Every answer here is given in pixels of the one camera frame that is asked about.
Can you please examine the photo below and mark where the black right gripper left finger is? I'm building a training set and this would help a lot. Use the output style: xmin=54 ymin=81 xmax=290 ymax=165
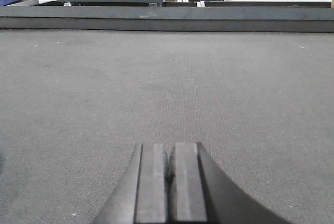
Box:
xmin=93 ymin=144 xmax=168 ymax=223

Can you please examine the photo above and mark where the dark grey table edge rail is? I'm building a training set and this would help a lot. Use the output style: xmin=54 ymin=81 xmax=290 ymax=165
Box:
xmin=1 ymin=6 xmax=333 ymax=33

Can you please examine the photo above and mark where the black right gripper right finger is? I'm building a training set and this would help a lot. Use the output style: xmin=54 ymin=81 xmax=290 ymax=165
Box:
xmin=169 ymin=143 xmax=287 ymax=223

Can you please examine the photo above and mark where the grey felt table mat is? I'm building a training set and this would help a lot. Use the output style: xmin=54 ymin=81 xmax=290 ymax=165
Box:
xmin=1 ymin=30 xmax=333 ymax=223

